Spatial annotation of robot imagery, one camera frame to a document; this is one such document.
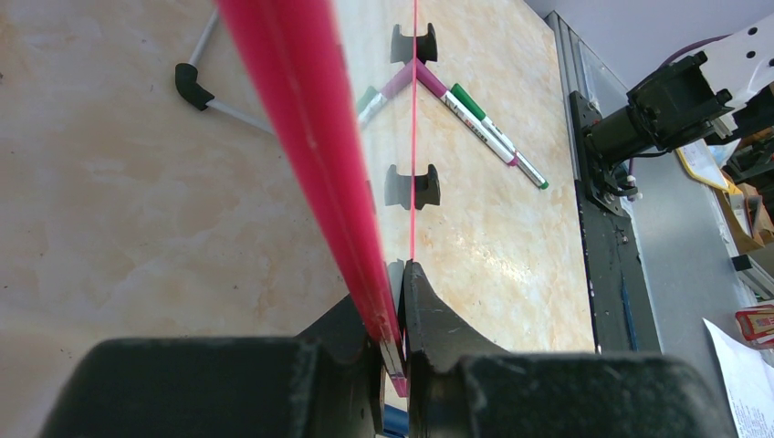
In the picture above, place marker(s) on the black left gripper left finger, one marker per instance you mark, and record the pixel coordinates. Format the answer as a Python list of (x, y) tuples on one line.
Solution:
[(325, 382)]

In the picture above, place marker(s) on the black whiteboard stand foot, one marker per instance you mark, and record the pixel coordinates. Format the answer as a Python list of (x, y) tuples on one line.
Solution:
[(406, 48)]

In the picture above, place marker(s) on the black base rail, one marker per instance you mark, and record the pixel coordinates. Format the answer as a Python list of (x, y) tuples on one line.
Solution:
[(621, 313)]

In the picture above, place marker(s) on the green capped marker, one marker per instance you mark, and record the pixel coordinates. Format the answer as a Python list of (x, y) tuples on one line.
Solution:
[(522, 162)]

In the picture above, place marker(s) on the blue capped marker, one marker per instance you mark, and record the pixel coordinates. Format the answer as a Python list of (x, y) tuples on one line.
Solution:
[(396, 422)]

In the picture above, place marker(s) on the pink framed whiteboard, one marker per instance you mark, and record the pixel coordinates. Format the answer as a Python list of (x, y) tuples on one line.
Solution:
[(293, 54)]

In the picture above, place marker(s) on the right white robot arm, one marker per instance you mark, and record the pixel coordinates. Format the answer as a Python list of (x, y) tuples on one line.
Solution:
[(719, 91)]

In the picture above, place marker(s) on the purple capped marker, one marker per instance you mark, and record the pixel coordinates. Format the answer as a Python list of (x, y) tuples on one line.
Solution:
[(445, 95)]

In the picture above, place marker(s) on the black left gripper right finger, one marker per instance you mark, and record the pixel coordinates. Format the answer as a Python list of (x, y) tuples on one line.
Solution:
[(461, 384)]

